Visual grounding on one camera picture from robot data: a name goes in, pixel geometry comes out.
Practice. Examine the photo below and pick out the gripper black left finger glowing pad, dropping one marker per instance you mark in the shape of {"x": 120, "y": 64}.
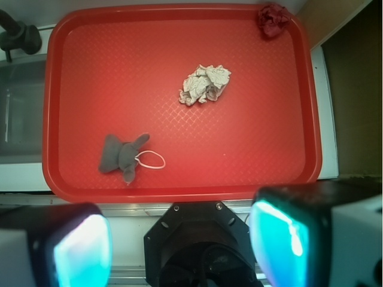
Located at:
{"x": 58, "y": 245}

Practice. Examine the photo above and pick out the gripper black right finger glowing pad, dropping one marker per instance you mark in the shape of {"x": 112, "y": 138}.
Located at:
{"x": 327, "y": 233}

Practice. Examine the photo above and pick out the gray plush elephant toy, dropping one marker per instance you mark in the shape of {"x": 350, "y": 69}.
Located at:
{"x": 125, "y": 156}

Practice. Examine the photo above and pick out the crumpled white paper ball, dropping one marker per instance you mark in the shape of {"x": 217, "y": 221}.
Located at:
{"x": 206, "y": 83}

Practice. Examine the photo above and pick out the stainless steel sink basin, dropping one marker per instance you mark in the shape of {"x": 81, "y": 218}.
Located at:
{"x": 22, "y": 96}

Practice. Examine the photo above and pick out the red plastic tray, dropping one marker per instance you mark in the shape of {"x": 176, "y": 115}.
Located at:
{"x": 119, "y": 70}

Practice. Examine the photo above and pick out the crumpled dark red paper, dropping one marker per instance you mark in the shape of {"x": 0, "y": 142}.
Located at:
{"x": 273, "y": 19}

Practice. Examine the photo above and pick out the dark metal faucet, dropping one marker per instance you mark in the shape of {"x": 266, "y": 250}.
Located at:
{"x": 18, "y": 35}

